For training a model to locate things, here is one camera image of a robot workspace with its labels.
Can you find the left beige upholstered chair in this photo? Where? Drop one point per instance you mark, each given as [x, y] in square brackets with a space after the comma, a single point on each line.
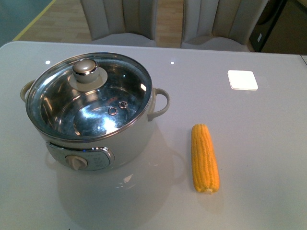
[121, 22]

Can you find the beige upholstered chair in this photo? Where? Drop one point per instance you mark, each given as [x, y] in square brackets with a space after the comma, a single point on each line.
[222, 25]
[121, 22]

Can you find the glass pot lid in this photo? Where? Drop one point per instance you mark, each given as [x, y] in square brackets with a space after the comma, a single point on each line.
[59, 110]

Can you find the right beige upholstered chair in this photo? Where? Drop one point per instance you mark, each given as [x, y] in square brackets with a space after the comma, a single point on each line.
[222, 25]

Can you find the yellow corn cob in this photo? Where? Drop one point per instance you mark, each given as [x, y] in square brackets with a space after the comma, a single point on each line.
[203, 161]

